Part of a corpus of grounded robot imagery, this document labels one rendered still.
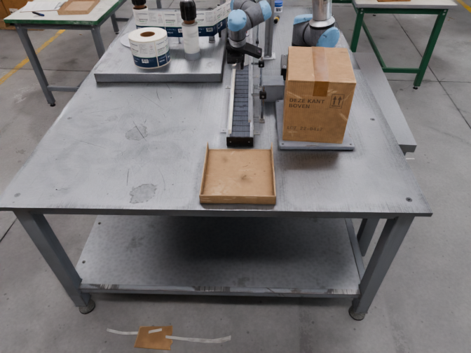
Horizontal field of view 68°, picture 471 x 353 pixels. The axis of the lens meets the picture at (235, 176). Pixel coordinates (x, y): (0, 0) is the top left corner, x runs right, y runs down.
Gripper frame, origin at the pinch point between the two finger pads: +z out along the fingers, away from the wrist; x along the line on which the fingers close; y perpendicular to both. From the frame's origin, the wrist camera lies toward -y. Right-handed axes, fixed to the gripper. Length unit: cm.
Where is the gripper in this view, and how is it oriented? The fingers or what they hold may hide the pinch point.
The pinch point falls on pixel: (242, 68)
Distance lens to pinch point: 181.6
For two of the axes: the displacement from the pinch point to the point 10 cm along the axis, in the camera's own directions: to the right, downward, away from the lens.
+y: -10.0, -0.1, 0.3
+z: 0.3, 3.0, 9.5
